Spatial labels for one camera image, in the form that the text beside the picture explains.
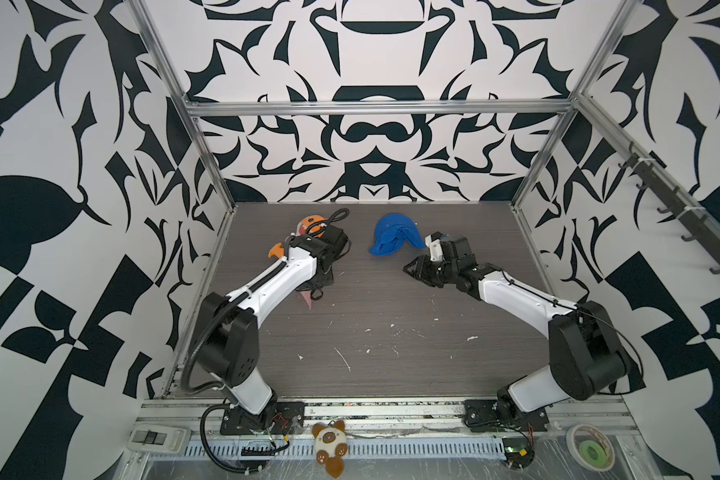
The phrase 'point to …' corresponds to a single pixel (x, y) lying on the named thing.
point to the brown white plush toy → (331, 446)
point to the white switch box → (158, 439)
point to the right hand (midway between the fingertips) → (408, 267)
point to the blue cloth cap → (391, 232)
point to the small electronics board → (518, 453)
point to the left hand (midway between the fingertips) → (315, 276)
